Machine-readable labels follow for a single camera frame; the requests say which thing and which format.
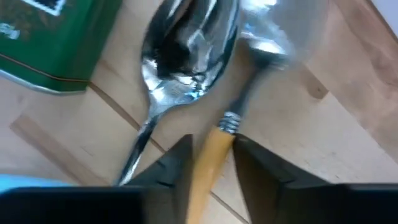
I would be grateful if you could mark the green pepper tin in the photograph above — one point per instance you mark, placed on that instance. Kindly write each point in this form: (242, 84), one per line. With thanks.
(46, 46)

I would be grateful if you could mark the large silver spoon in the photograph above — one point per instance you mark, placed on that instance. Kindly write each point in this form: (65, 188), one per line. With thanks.
(186, 46)

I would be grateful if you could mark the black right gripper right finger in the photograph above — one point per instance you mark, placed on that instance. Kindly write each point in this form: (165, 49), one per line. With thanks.
(273, 193)

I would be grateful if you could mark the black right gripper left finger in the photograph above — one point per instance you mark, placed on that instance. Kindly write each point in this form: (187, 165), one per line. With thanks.
(168, 186)

